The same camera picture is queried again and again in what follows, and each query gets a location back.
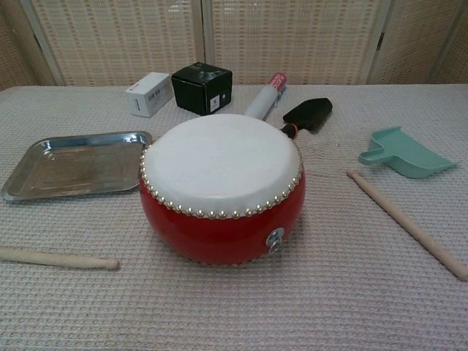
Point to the wooden drumstick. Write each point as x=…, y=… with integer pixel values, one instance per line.
x=402, y=223
x=55, y=257

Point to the black garden trowel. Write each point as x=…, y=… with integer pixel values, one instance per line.
x=311, y=111

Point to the beige woven tablecloth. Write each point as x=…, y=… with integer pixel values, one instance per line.
x=234, y=311

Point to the teal plastic dustpan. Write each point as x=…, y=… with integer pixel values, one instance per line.
x=413, y=157

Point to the white tube red cap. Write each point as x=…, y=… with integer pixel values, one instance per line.
x=261, y=100

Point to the white cardboard box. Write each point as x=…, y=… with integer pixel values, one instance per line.
x=146, y=97

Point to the black cardboard box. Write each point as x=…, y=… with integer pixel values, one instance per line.
x=197, y=97

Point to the red drum with white skin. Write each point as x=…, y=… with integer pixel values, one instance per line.
x=219, y=234

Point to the square stainless steel tray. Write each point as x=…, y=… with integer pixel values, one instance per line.
x=73, y=172

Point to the woven folding screen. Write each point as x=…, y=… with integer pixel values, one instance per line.
x=109, y=36

